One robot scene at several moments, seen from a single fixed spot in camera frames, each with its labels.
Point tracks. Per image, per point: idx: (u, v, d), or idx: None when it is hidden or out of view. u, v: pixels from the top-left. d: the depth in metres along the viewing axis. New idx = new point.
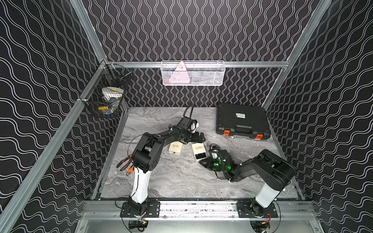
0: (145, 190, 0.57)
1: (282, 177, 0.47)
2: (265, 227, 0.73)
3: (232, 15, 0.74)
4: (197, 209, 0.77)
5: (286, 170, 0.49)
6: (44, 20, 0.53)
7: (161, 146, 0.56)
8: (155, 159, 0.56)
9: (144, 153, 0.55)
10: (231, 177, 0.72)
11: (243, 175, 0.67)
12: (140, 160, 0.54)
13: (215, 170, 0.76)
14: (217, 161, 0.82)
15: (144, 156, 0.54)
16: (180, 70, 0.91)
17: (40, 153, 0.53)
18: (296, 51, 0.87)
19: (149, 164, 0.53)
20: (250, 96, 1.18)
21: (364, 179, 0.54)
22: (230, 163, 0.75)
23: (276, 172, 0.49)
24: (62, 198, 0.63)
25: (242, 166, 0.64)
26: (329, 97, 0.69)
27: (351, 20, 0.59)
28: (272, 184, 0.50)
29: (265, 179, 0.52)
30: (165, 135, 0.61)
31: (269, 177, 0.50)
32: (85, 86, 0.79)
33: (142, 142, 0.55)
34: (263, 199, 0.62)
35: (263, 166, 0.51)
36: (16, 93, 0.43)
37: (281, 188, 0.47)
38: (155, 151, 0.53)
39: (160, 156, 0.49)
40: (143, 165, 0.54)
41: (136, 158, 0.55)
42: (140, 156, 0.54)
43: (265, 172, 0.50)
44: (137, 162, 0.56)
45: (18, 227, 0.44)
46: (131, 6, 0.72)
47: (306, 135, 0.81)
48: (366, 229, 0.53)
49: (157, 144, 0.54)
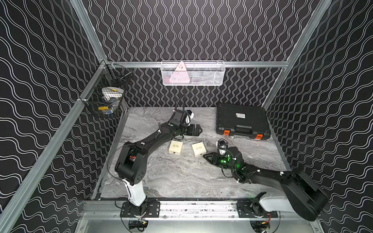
0: (141, 191, 0.63)
1: (317, 207, 0.42)
2: (265, 227, 0.73)
3: (232, 15, 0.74)
4: (197, 209, 0.77)
5: (322, 199, 0.43)
6: (44, 20, 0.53)
7: (144, 157, 0.49)
8: (141, 170, 0.50)
9: (127, 166, 0.49)
10: (240, 178, 0.67)
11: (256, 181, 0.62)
12: (125, 172, 0.48)
13: (222, 167, 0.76)
14: (225, 158, 0.76)
15: (128, 169, 0.48)
16: (180, 70, 0.91)
17: (40, 153, 0.53)
18: (296, 51, 0.87)
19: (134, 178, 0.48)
20: (250, 96, 1.18)
21: (364, 179, 0.54)
22: (240, 161, 0.69)
23: (312, 200, 0.43)
24: (62, 198, 0.63)
25: (262, 175, 0.57)
26: (329, 97, 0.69)
27: (351, 20, 0.59)
28: (303, 212, 0.44)
29: (296, 205, 0.46)
30: (150, 140, 0.53)
31: (304, 205, 0.43)
32: (85, 86, 0.79)
33: (123, 155, 0.48)
34: (265, 202, 0.62)
35: (299, 193, 0.44)
36: (16, 93, 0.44)
37: (313, 217, 0.42)
38: (138, 163, 0.46)
39: (145, 165, 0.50)
40: (128, 177, 0.47)
41: (119, 172, 0.49)
42: (124, 168, 0.48)
43: (300, 200, 0.43)
44: (123, 175, 0.48)
45: (19, 227, 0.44)
46: (131, 6, 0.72)
47: (306, 135, 0.81)
48: (366, 229, 0.53)
49: (140, 156, 0.46)
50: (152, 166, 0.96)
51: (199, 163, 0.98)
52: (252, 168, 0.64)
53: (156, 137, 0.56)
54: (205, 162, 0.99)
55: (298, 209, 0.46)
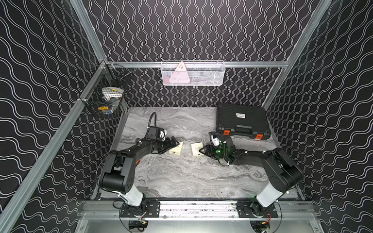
0: (138, 191, 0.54)
1: (289, 179, 0.47)
2: (265, 227, 0.73)
3: (232, 15, 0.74)
4: (197, 210, 0.77)
5: (295, 173, 0.48)
6: (44, 20, 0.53)
7: (133, 162, 0.49)
8: (130, 176, 0.48)
9: (114, 175, 0.46)
10: (229, 161, 0.74)
11: (243, 163, 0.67)
12: (112, 182, 0.45)
13: (218, 156, 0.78)
14: (219, 147, 0.82)
15: (116, 177, 0.45)
16: (180, 70, 0.91)
17: (40, 154, 0.53)
18: (296, 50, 0.87)
19: (124, 185, 0.45)
20: (250, 96, 1.18)
21: (364, 179, 0.54)
22: (231, 146, 0.76)
23: (285, 174, 0.48)
24: (62, 198, 0.63)
25: (247, 155, 0.62)
26: (329, 97, 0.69)
27: (351, 20, 0.59)
28: (276, 185, 0.50)
29: (271, 179, 0.51)
30: (135, 147, 0.55)
31: (277, 177, 0.48)
32: (85, 86, 0.79)
33: (108, 164, 0.47)
34: (262, 196, 0.64)
35: (275, 166, 0.49)
36: (16, 94, 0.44)
37: (284, 190, 0.47)
38: (127, 168, 0.46)
39: (134, 172, 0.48)
40: (118, 186, 0.45)
41: (107, 183, 0.45)
42: (110, 178, 0.45)
43: (274, 171, 0.48)
44: (110, 187, 0.45)
45: (18, 227, 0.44)
46: (131, 6, 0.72)
47: (305, 135, 0.81)
48: (366, 228, 0.53)
49: (128, 160, 0.47)
50: (152, 166, 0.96)
51: (199, 163, 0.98)
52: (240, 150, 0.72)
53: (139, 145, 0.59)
54: (205, 162, 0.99)
55: (273, 184, 0.51)
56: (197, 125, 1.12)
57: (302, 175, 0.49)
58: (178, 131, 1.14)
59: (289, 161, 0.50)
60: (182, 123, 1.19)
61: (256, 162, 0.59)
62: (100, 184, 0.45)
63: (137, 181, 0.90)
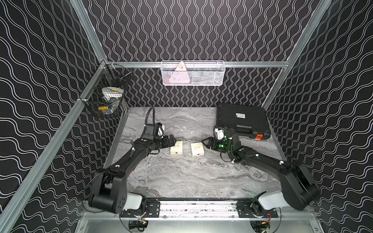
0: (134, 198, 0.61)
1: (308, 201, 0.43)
2: (265, 227, 0.73)
3: (232, 15, 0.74)
4: (197, 210, 0.77)
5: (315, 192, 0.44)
6: (44, 20, 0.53)
7: (123, 183, 0.44)
8: (120, 198, 0.44)
9: (103, 196, 0.43)
10: (235, 158, 0.67)
11: (250, 163, 0.62)
12: (103, 204, 0.41)
13: (221, 150, 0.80)
14: (223, 141, 0.76)
15: (107, 199, 0.41)
16: (180, 70, 0.91)
17: (40, 154, 0.53)
18: (295, 51, 0.88)
19: (114, 209, 0.42)
20: (250, 96, 1.18)
21: (364, 179, 0.54)
22: (237, 143, 0.70)
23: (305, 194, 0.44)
24: (62, 197, 0.63)
25: (260, 160, 0.56)
26: (329, 97, 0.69)
27: (351, 20, 0.59)
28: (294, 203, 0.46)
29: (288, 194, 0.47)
30: (127, 159, 0.50)
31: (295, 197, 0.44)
32: (85, 86, 0.79)
33: (95, 185, 0.42)
34: (265, 201, 0.62)
35: (294, 183, 0.44)
36: (16, 93, 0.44)
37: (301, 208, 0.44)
38: (117, 191, 0.42)
39: (126, 190, 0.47)
40: (108, 207, 0.41)
41: (96, 202, 0.42)
42: (101, 200, 0.42)
43: (294, 191, 0.44)
44: (101, 208, 0.41)
45: (18, 228, 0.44)
46: (131, 6, 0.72)
47: (306, 135, 0.81)
48: (366, 229, 0.53)
49: (117, 182, 0.41)
50: (152, 166, 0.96)
51: (199, 163, 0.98)
52: (250, 151, 0.63)
53: (131, 156, 0.52)
54: (205, 162, 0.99)
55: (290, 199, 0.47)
56: (197, 125, 1.12)
57: (321, 192, 0.45)
58: (178, 131, 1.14)
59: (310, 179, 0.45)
60: (182, 123, 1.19)
61: (269, 171, 0.54)
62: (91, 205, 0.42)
63: (137, 181, 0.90)
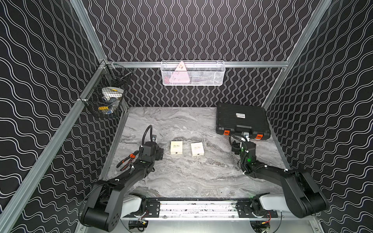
0: (133, 202, 0.60)
1: (308, 206, 0.42)
2: (265, 227, 0.73)
3: (232, 15, 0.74)
4: (197, 210, 0.77)
5: (318, 202, 0.43)
6: (44, 19, 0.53)
7: (120, 195, 0.44)
8: (114, 213, 0.42)
9: (98, 210, 0.41)
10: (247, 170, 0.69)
11: (261, 176, 0.63)
12: (95, 220, 0.40)
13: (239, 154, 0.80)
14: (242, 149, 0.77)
15: (100, 215, 0.41)
16: (180, 69, 0.91)
17: (40, 154, 0.53)
18: (295, 51, 0.88)
19: (106, 224, 0.39)
20: (250, 96, 1.18)
21: (364, 179, 0.54)
22: (251, 156, 0.71)
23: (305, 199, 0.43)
24: (62, 198, 0.63)
25: (267, 170, 0.59)
26: (329, 97, 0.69)
27: (351, 20, 0.59)
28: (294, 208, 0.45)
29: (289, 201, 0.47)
30: (126, 175, 0.52)
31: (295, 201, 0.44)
32: (85, 86, 0.79)
33: (92, 198, 0.42)
34: (266, 200, 0.62)
35: (295, 186, 0.45)
36: (16, 93, 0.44)
37: (301, 215, 0.43)
38: (112, 205, 0.41)
39: (121, 206, 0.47)
40: (101, 223, 0.40)
41: (89, 217, 0.40)
42: (95, 215, 0.40)
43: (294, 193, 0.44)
44: (94, 224, 0.40)
45: (19, 227, 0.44)
46: (131, 6, 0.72)
47: (305, 135, 0.81)
48: (366, 228, 0.53)
49: (114, 194, 0.42)
50: None
51: (199, 163, 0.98)
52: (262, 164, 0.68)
53: (130, 172, 0.54)
54: (205, 162, 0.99)
55: (290, 206, 0.47)
56: (197, 125, 1.12)
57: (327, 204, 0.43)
58: (178, 131, 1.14)
59: (314, 187, 0.45)
60: (182, 123, 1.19)
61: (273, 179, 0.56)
62: (83, 221, 0.40)
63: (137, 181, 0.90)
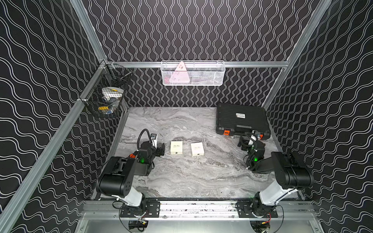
0: (137, 193, 0.63)
1: (292, 175, 0.47)
2: (265, 227, 0.73)
3: (232, 15, 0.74)
4: (197, 209, 0.77)
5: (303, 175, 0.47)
6: (44, 20, 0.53)
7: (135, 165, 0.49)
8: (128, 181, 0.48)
9: (113, 177, 0.46)
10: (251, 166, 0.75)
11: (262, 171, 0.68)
12: (110, 185, 0.44)
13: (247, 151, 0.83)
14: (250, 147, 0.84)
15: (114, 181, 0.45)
16: (180, 70, 0.91)
17: (40, 154, 0.53)
18: (295, 51, 0.88)
19: (123, 188, 0.45)
20: (250, 96, 1.18)
21: (364, 179, 0.54)
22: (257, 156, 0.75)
23: (290, 170, 0.48)
24: (62, 197, 0.63)
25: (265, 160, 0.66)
26: (329, 97, 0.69)
27: (350, 20, 0.60)
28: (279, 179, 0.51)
29: (277, 174, 0.52)
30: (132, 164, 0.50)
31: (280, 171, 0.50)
32: (85, 86, 0.79)
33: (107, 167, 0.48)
34: (264, 193, 0.65)
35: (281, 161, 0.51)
36: (15, 93, 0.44)
37: (285, 184, 0.49)
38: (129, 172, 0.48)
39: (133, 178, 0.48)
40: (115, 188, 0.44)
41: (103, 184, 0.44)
42: (109, 182, 0.45)
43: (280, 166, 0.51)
44: (107, 190, 0.44)
45: (18, 227, 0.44)
46: (131, 6, 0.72)
47: (306, 135, 0.81)
48: (365, 228, 0.53)
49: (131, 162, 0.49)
50: None
51: (199, 163, 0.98)
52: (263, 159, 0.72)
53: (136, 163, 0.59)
54: (205, 162, 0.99)
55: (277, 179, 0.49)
56: (197, 125, 1.12)
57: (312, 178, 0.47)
58: (178, 131, 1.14)
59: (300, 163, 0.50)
60: (182, 123, 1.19)
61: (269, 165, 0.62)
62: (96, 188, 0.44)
63: (137, 181, 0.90)
